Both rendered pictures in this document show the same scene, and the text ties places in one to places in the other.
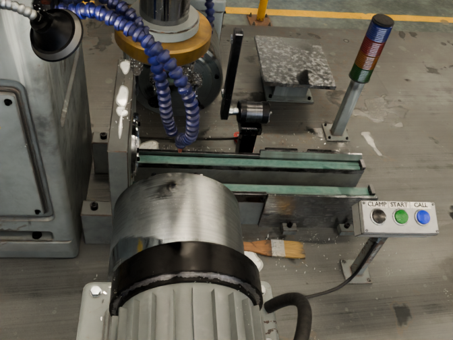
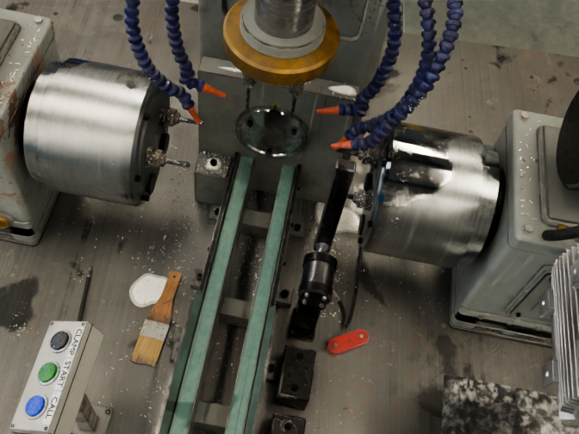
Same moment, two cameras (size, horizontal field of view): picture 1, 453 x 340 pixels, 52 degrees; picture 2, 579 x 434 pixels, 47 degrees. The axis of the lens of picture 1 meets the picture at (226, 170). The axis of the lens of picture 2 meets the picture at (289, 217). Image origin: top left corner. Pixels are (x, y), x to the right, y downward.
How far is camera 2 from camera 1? 1.19 m
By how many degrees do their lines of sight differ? 58
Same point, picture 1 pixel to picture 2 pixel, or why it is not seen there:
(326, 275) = (97, 380)
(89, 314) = (21, 16)
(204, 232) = (65, 99)
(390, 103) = not seen: outside the picture
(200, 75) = (369, 201)
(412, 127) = not seen: outside the picture
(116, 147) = (205, 63)
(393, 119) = not seen: outside the picture
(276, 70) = (482, 407)
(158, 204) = (114, 74)
